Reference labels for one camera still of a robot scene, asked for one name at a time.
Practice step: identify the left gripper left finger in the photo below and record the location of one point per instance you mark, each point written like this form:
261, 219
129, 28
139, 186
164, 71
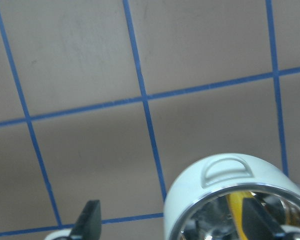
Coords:
89, 223

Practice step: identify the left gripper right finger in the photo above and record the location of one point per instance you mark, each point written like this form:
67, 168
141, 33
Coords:
262, 222

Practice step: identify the yellow corn cob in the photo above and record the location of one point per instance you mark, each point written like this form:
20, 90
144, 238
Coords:
235, 204

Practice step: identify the white steel cooking pot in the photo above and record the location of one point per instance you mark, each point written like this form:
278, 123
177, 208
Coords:
196, 206

